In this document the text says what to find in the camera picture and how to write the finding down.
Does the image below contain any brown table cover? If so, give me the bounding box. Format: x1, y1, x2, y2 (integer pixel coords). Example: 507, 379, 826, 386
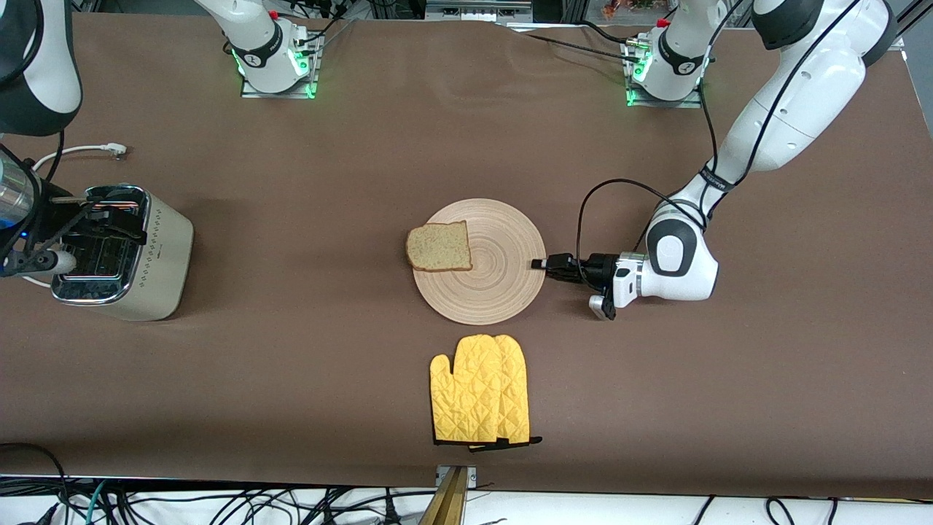
0, 11, 933, 500

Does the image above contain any beige and chrome toaster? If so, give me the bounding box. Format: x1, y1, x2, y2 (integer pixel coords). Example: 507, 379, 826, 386
51, 184, 195, 322

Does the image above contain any wooden bar at table edge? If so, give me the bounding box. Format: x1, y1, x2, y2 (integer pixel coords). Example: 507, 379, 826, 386
419, 465, 476, 525

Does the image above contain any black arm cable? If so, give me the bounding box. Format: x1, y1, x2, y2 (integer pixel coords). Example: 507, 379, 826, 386
576, 0, 868, 287
0, 128, 68, 256

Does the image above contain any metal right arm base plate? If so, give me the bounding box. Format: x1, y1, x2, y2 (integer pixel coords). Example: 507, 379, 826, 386
241, 29, 321, 99

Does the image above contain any brown-crusted bread slice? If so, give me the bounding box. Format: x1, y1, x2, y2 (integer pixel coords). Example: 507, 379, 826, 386
406, 221, 473, 273

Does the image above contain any black cable across table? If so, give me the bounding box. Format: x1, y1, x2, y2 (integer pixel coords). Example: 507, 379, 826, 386
503, 20, 649, 66

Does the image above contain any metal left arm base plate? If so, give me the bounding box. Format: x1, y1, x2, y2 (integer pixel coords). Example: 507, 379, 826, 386
625, 36, 704, 109

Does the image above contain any round wooden plate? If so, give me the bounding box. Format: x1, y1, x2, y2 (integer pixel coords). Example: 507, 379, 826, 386
413, 198, 547, 326

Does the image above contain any black looped floor cable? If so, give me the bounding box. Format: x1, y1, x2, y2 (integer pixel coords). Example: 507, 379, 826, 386
0, 443, 70, 525

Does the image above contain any teal floor cable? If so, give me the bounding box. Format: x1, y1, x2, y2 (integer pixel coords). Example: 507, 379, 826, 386
82, 480, 112, 525

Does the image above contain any yellow quilted oven mitt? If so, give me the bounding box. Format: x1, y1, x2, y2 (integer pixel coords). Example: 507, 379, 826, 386
493, 335, 543, 447
429, 335, 505, 446

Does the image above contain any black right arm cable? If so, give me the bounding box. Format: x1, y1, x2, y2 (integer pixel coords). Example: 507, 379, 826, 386
0, 128, 68, 256

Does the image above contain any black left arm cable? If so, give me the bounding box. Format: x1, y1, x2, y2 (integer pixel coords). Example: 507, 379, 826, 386
576, 0, 868, 287

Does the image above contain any white toaster power cable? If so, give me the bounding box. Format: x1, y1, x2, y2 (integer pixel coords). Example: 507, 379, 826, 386
22, 144, 128, 289

